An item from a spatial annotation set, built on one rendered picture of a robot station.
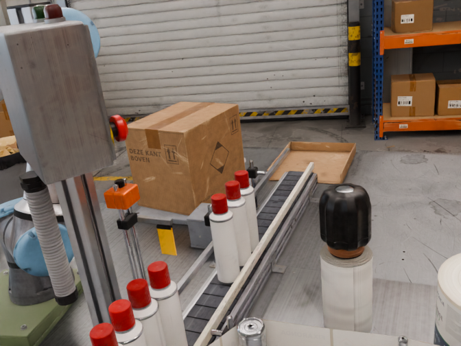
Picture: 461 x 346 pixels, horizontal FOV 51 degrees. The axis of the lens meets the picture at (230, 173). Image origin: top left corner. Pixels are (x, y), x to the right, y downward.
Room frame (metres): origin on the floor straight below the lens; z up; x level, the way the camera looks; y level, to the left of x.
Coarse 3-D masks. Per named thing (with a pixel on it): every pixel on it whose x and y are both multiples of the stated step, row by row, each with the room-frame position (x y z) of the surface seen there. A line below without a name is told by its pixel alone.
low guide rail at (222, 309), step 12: (312, 168) 1.43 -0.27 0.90; (300, 180) 1.32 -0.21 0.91; (288, 204) 1.18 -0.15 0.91; (276, 216) 1.11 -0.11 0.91; (276, 228) 1.08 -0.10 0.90; (264, 240) 1.00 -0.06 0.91; (252, 264) 0.91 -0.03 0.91; (240, 276) 0.86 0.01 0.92; (240, 288) 0.84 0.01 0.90; (228, 300) 0.79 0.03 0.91; (216, 312) 0.75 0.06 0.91; (216, 324) 0.73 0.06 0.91; (204, 336) 0.69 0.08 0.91
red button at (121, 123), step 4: (112, 116) 0.65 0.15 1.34; (116, 116) 0.65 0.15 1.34; (120, 116) 0.65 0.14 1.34; (112, 120) 0.66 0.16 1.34; (116, 120) 0.64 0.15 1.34; (120, 120) 0.64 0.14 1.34; (124, 120) 0.65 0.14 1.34; (112, 124) 0.64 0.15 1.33; (116, 124) 0.64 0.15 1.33; (120, 124) 0.64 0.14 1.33; (124, 124) 0.64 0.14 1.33; (112, 128) 0.64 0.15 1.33; (116, 128) 0.64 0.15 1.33; (120, 128) 0.64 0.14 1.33; (124, 128) 0.64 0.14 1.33; (116, 132) 0.64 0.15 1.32; (120, 132) 0.64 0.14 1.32; (124, 132) 0.64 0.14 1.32; (116, 136) 0.64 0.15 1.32; (120, 136) 0.64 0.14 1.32; (124, 136) 0.64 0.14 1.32; (120, 140) 0.64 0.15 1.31; (124, 140) 0.65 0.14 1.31
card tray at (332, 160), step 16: (288, 144) 1.79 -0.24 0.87; (304, 144) 1.79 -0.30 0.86; (320, 144) 1.76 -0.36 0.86; (336, 144) 1.74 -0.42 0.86; (352, 144) 1.71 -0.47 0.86; (288, 160) 1.71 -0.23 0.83; (304, 160) 1.69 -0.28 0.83; (320, 160) 1.67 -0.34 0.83; (336, 160) 1.65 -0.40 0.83; (352, 160) 1.63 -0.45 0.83; (272, 176) 1.57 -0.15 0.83; (320, 176) 1.52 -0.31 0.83; (336, 176) 1.50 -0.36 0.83
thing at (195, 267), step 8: (288, 152) 1.47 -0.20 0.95; (280, 160) 1.39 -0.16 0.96; (272, 168) 1.33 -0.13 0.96; (264, 176) 1.27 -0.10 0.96; (264, 184) 1.24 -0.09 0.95; (256, 192) 1.18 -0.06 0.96; (208, 248) 0.91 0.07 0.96; (200, 256) 0.88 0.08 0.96; (208, 256) 0.90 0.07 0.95; (200, 264) 0.86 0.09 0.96; (192, 272) 0.83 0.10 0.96; (184, 280) 0.80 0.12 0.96; (184, 288) 0.79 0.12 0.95
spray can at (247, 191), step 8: (240, 176) 1.01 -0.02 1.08; (248, 176) 1.02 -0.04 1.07; (240, 184) 1.01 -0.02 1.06; (248, 184) 1.02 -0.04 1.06; (248, 192) 1.00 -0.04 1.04; (248, 200) 1.00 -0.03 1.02; (248, 208) 1.00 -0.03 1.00; (248, 216) 1.00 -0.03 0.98; (256, 216) 1.02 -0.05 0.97; (248, 224) 1.00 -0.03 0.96; (256, 224) 1.01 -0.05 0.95; (256, 232) 1.01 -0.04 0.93; (256, 240) 1.01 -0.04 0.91
